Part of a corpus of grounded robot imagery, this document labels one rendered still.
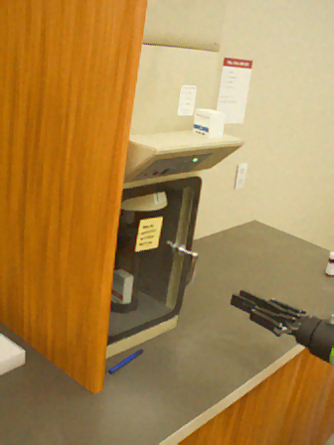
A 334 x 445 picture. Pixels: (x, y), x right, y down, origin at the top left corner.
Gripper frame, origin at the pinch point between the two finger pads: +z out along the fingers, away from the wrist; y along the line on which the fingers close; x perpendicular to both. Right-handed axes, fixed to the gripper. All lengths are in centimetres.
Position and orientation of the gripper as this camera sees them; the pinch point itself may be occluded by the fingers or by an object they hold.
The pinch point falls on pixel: (247, 301)
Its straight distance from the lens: 133.2
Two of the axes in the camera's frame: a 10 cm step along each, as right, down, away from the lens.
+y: -6.5, 1.6, -7.4
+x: -1.4, 9.3, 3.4
